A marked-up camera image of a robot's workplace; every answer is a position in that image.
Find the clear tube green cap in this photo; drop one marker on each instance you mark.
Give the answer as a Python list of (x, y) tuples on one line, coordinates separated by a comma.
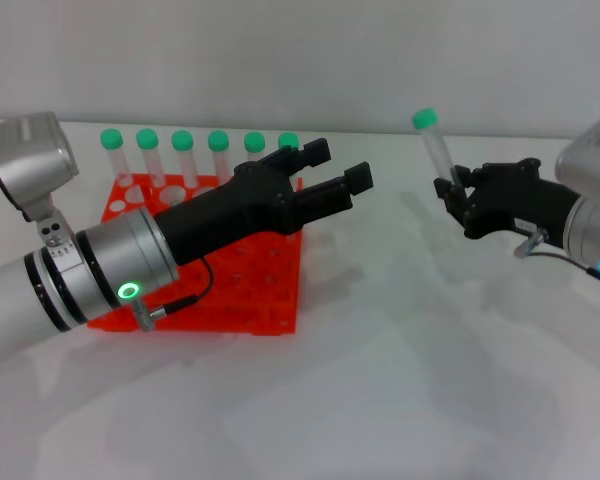
[(288, 138), (437, 150), (182, 141), (111, 139), (254, 142), (218, 141), (147, 139)]

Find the orange test tube rack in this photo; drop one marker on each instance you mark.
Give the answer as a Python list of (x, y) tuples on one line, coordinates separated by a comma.
[(250, 300)]

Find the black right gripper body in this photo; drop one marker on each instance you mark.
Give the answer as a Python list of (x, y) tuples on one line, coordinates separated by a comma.
[(515, 205)]

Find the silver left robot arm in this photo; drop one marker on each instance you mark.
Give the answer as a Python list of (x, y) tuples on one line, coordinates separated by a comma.
[(10, 300)]

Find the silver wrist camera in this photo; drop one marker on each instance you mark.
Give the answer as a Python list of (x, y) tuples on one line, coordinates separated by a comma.
[(30, 155), (590, 150)]

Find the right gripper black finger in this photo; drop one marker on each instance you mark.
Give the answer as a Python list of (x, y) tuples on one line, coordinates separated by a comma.
[(452, 197), (470, 175)]

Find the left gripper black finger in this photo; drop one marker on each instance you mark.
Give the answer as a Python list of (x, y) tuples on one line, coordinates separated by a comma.
[(305, 156), (330, 197)]

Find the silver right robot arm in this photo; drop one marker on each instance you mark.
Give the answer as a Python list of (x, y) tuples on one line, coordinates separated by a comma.
[(592, 225)]

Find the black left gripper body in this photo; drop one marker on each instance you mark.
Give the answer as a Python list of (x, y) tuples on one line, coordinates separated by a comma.
[(220, 215)]

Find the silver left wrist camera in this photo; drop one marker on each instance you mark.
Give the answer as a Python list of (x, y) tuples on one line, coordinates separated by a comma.
[(30, 155)]

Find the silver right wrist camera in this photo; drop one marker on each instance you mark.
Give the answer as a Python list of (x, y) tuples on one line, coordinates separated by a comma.
[(590, 150)]

